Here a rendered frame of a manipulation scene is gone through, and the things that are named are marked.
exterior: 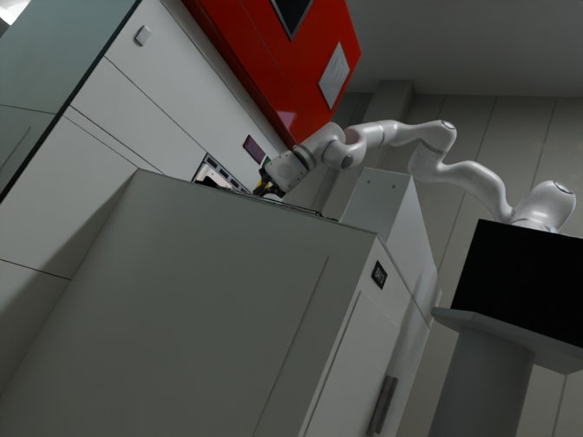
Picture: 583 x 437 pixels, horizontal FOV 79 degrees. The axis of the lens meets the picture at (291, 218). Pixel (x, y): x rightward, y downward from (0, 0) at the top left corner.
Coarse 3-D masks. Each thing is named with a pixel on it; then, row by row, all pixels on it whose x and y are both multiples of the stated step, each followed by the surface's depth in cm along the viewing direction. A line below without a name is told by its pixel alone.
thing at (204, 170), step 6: (198, 168) 103; (204, 168) 103; (210, 168) 105; (198, 174) 102; (204, 174) 103; (210, 174) 105; (216, 174) 107; (192, 180) 102; (198, 180) 102; (216, 180) 108; (222, 180) 110; (228, 186) 113
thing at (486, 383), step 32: (448, 320) 87; (480, 320) 74; (480, 352) 79; (512, 352) 77; (544, 352) 73; (576, 352) 65; (448, 384) 82; (480, 384) 76; (512, 384) 75; (448, 416) 78; (480, 416) 74; (512, 416) 74
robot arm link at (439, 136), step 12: (384, 132) 120; (396, 132) 124; (408, 132) 123; (420, 132) 120; (432, 132) 118; (444, 132) 117; (384, 144) 124; (396, 144) 127; (432, 144) 120; (444, 144) 119
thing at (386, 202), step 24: (360, 192) 65; (384, 192) 63; (408, 192) 63; (360, 216) 63; (384, 216) 61; (408, 216) 67; (384, 240) 59; (408, 240) 71; (408, 264) 76; (432, 264) 102
